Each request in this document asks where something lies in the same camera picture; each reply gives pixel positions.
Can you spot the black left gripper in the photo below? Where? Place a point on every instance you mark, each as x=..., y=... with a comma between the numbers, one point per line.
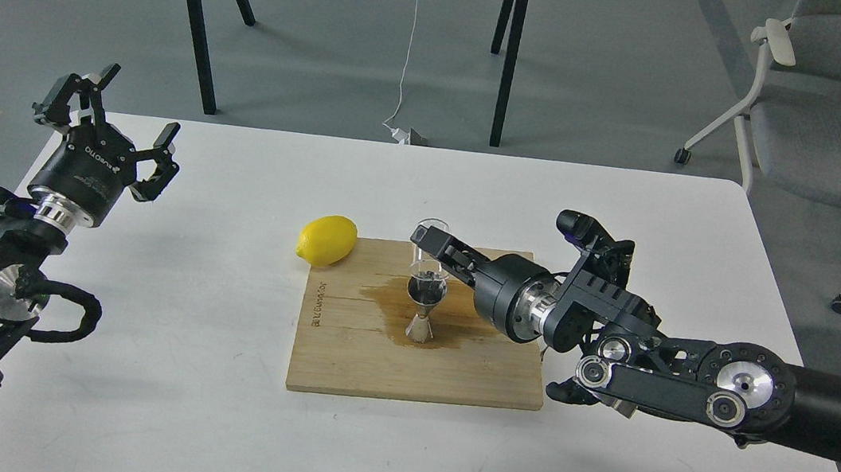
x=90, y=168

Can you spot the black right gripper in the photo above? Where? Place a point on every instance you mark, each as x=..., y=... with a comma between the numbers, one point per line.
x=500, y=285

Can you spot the clear glass measuring cup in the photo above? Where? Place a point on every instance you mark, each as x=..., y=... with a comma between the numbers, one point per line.
x=423, y=265

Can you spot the steel double jigger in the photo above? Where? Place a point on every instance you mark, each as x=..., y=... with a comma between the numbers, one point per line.
x=426, y=290

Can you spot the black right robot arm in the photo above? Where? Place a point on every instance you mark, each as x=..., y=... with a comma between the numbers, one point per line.
x=741, y=389

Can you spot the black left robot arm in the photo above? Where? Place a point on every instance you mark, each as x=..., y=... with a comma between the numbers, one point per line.
x=32, y=305

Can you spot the yellow lemon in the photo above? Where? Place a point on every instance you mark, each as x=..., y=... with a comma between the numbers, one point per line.
x=326, y=240

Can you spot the bamboo cutting board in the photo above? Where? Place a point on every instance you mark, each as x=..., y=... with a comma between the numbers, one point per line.
x=350, y=339

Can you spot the white power adapter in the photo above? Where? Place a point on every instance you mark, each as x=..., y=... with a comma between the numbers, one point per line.
x=409, y=137

